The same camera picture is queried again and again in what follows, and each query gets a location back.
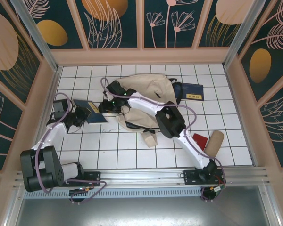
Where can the grey metal sheet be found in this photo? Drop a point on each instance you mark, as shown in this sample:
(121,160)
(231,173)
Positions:
(143,212)

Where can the tan cylindrical pencil case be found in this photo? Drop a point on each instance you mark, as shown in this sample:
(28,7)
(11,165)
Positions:
(214,142)

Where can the aluminium mounting rail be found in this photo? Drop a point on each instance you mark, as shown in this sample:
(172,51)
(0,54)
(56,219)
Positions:
(141,177)

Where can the aluminium side rail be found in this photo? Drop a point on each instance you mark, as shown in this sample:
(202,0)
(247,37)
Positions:
(234,94)
(56,77)

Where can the navy book with yellow label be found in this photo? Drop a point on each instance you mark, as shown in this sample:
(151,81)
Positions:
(191,90)
(97,115)

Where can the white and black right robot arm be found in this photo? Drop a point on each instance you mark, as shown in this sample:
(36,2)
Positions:
(143,103)

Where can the aluminium frame post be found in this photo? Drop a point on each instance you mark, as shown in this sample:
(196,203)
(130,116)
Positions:
(34,30)
(247,30)

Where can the beige canvas backpack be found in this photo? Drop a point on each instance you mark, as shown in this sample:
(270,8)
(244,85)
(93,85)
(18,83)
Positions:
(151,84)

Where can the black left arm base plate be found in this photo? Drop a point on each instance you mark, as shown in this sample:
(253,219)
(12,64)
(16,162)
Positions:
(94,176)

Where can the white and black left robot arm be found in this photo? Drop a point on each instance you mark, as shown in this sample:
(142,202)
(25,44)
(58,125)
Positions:
(54,133)

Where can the red wallet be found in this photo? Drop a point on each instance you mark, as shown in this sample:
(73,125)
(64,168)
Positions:
(199,140)

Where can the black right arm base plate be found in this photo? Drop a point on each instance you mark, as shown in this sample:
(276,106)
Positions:
(189,176)

